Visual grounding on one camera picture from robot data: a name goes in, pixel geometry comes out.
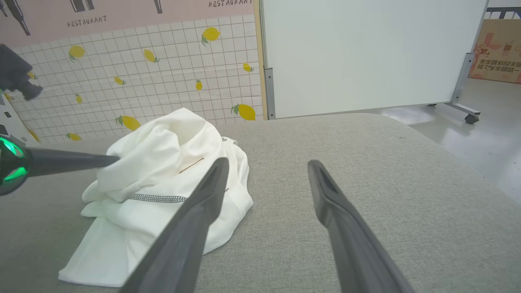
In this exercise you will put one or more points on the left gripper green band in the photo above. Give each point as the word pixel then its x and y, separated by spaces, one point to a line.
pixel 12 167

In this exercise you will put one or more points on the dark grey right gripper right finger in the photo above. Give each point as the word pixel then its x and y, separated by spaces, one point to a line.
pixel 350 240

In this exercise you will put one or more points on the white panel grey geometric shapes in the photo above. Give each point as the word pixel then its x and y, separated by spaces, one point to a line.
pixel 10 122

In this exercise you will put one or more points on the pink restaurant print banner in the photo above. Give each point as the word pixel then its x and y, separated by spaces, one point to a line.
pixel 122 14

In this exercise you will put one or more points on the black caster wheel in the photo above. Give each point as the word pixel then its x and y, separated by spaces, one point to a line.
pixel 471 119

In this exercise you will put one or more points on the white garment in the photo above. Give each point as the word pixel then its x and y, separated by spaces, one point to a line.
pixel 163 162

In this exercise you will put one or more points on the lemon print grid backdrop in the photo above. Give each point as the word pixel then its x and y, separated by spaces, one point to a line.
pixel 175 77

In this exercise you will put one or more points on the printed cardboard box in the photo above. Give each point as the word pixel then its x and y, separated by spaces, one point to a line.
pixel 498 53

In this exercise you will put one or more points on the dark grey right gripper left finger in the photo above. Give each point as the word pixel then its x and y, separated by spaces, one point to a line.
pixel 183 236

